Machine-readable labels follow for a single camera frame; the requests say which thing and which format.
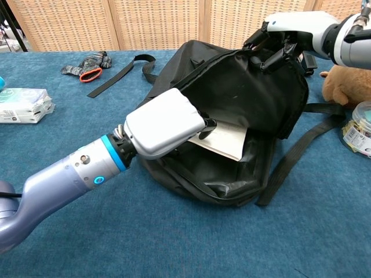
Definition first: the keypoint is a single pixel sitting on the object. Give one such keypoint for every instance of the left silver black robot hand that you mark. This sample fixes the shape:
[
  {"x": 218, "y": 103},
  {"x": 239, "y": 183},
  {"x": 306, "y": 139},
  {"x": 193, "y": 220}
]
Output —
[{"x": 162, "y": 124}]

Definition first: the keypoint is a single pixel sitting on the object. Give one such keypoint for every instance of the woven wooden folding screen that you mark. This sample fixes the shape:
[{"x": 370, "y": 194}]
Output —
[{"x": 159, "y": 23}]

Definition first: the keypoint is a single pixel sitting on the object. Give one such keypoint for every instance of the white yellow spiral notebook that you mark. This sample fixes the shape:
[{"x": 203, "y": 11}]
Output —
[{"x": 226, "y": 142}]

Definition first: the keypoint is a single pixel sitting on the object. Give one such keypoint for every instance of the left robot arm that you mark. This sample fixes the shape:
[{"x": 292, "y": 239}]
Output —
[{"x": 58, "y": 185}]

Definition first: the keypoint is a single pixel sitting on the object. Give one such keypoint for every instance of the clear jar of clips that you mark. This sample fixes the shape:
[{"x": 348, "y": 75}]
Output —
[{"x": 360, "y": 130}]

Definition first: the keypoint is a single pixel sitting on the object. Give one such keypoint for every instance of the long blue wrap box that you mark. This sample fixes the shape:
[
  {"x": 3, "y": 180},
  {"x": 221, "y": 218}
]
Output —
[{"x": 1, "y": 83}]

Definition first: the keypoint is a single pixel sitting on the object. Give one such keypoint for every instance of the grey striped knit glove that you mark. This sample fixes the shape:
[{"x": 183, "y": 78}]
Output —
[{"x": 90, "y": 65}]

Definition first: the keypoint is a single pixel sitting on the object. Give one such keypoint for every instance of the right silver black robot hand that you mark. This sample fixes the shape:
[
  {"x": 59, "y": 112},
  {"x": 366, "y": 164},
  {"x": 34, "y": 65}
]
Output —
[{"x": 298, "y": 24}]

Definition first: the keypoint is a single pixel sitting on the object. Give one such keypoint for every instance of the black clip device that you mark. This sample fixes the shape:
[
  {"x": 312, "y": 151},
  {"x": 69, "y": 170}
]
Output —
[{"x": 310, "y": 65}]

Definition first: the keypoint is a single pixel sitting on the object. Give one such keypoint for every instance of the blue carpet table cover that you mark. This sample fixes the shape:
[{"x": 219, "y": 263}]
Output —
[{"x": 72, "y": 231}]

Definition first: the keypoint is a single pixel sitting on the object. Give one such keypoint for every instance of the black backpack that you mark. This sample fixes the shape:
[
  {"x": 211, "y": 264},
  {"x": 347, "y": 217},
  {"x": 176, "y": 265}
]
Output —
[{"x": 261, "y": 95}]

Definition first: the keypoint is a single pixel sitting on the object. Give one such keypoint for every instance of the tissue packet bundle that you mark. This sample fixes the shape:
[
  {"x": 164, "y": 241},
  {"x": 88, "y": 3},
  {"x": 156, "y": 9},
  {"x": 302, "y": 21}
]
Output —
[{"x": 20, "y": 104}]

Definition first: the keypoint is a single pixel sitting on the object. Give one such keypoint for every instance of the black tripod stand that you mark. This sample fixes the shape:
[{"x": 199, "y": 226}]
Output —
[{"x": 13, "y": 23}]

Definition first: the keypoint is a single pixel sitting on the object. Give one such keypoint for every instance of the brown plush toy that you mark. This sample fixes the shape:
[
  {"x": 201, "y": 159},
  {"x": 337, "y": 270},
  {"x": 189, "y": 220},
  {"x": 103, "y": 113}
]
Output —
[{"x": 347, "y": 87}]

